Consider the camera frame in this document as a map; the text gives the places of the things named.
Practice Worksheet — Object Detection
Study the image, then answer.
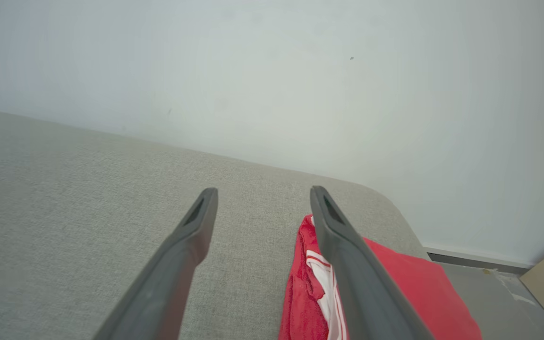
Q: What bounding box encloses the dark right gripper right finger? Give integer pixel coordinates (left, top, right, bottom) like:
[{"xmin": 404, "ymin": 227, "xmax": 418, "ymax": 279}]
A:
[{"xmin": 310, "ymin": 186, "xmax": 435, "ymax": 340}]

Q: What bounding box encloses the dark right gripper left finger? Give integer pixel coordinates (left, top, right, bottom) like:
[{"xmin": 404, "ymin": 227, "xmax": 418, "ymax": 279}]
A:
[{"xmin": 92, "ymin": 187, "xmax": 219, "ymax": 340}]

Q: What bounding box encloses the red basketball jersey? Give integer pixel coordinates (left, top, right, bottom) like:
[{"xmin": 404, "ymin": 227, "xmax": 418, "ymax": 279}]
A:
[{"xmin": 278, "ymin": 214, "xmax": 483, "ymax": 340}]

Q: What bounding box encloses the black and white baseboard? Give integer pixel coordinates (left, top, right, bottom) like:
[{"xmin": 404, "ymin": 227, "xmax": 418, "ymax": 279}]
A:
[{"xmin": 423, "ymin": 244, "xmax": 535, "ymax": 275}]

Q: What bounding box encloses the grey fabric sofa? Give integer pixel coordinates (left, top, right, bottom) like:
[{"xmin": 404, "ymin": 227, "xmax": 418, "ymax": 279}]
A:
[{"xmin": 0, "ymin": 106, "xmax": 431, "ymax": 340}]

